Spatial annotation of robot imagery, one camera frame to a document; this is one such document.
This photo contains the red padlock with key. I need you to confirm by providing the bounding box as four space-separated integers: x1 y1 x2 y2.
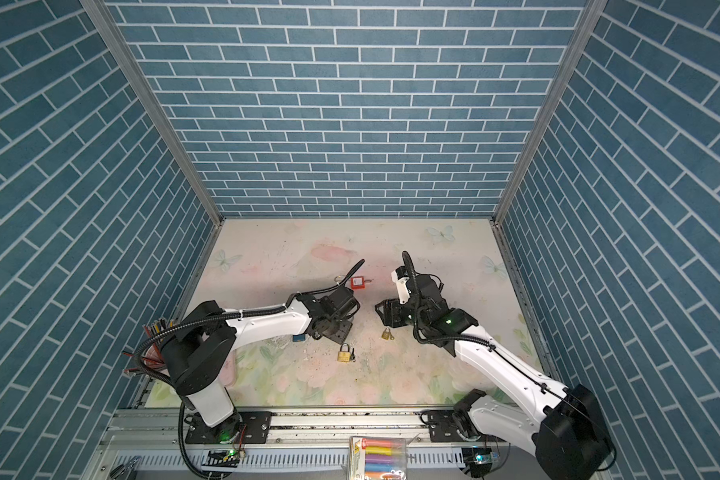
334 275 373 290

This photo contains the large brass padlock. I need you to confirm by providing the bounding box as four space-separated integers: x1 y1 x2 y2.
337 343 355 363

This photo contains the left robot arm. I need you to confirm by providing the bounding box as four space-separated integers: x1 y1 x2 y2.
132 260 365 427

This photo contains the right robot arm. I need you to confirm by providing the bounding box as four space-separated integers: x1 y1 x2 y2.
376 252 618 479

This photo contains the pink pencil case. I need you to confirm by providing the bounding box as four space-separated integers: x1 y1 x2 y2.
219 351 237 388

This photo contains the highlighter marker pack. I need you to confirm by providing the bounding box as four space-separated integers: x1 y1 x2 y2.
347 436 408 480

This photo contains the pink pencil cup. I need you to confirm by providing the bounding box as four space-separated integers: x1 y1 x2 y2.
121 318 171 375

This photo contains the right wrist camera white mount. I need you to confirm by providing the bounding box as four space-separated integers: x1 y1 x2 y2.
391 266 410 305

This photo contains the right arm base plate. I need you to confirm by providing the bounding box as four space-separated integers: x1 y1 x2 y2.
418 409 504 443

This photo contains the aluminium rail frame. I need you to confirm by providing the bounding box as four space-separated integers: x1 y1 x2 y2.
80 404 613 480

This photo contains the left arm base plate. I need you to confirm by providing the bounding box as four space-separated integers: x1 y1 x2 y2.
184 411 273 446

